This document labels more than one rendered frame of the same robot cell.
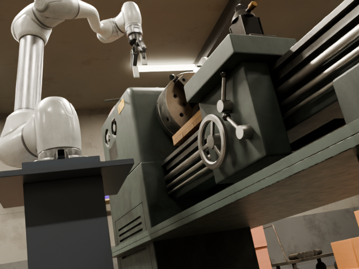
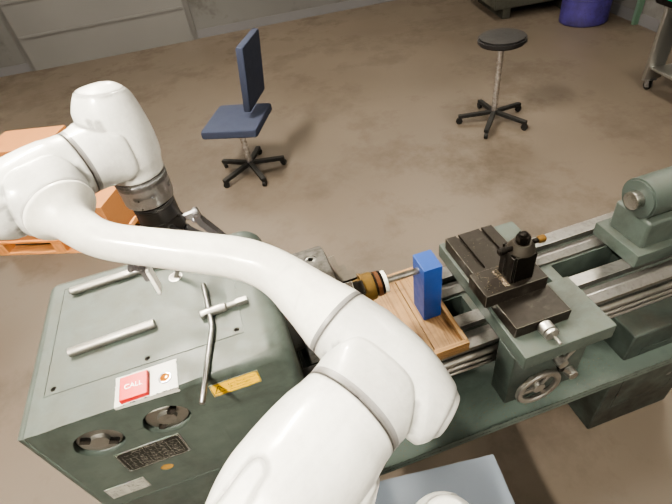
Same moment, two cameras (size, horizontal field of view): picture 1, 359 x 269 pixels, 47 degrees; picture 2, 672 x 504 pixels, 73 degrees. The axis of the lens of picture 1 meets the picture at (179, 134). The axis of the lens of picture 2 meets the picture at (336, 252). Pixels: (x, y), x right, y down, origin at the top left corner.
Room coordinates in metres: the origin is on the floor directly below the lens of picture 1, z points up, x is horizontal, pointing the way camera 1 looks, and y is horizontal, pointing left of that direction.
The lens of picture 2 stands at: (1.47, 0.74, 2.07)
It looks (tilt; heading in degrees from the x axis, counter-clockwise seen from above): 42 degrees down; 286
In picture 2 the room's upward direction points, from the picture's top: 10 degrees counter-clockwise
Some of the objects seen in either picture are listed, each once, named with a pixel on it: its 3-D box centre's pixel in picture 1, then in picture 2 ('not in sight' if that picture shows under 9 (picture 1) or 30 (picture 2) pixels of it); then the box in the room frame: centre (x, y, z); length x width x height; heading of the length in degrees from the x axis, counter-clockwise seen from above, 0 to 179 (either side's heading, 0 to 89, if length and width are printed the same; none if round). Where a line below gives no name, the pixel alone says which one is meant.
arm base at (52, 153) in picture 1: (60, 160); not in sight; (1.40, 0.43, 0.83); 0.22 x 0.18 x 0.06; 19
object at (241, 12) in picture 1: (242, 17); (521, 245); (1.21, -0.28, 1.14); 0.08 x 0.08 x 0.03
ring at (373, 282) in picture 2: not in sight; (367, 286); (1.65, -0.15, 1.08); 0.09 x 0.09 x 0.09; 26
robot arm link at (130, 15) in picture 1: (129, 16); (110, 135); (1.97, 0.15, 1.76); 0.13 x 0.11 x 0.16; 58
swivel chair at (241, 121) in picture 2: not in sight; (238, 114); (2.96, -2.45, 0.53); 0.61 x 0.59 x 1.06; 20
